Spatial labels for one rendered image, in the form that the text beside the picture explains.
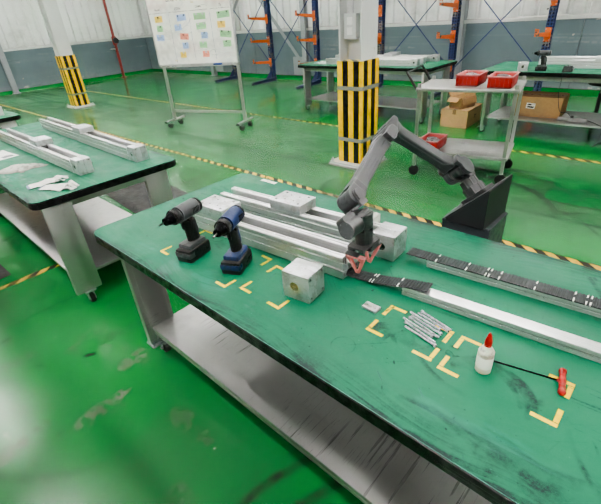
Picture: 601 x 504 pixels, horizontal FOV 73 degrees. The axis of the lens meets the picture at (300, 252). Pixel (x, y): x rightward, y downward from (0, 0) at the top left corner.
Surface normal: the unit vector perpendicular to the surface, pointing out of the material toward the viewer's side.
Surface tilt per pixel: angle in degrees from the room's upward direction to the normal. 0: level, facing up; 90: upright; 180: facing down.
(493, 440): 0
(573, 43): 90
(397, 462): 0
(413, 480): 0
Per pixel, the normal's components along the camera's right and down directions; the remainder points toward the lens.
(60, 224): 0.73, 0.30
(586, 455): -0.07, -0.86
